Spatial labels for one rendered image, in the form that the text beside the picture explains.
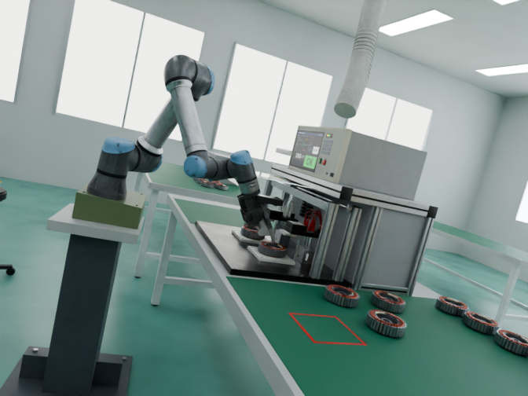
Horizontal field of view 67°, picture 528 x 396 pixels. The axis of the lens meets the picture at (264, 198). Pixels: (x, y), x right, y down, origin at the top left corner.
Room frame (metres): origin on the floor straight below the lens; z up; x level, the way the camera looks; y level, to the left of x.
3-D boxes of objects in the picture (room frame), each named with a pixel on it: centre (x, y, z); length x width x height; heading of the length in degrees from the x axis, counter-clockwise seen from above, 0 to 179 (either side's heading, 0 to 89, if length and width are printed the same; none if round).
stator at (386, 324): (1.12, -0.43, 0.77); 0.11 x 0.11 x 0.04
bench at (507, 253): (4.72, -2.41, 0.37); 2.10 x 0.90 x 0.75; 22
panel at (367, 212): (1.75, -0.27, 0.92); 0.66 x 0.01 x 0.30; 22
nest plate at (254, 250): (1.54, -0.08, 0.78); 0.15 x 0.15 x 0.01; 22
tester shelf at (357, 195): (1.78, -0.33, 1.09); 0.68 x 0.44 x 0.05; 22
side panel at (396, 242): (1.50, -0.53, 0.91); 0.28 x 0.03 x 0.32; 112
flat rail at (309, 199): (1.69, -0.13, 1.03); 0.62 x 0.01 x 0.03; 22
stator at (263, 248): (1.54, -0.08, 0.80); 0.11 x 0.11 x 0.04
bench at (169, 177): (3.93, 0.67, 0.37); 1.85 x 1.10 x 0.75; 22
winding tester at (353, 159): (1.76, -0.34, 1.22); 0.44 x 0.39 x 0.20; 22
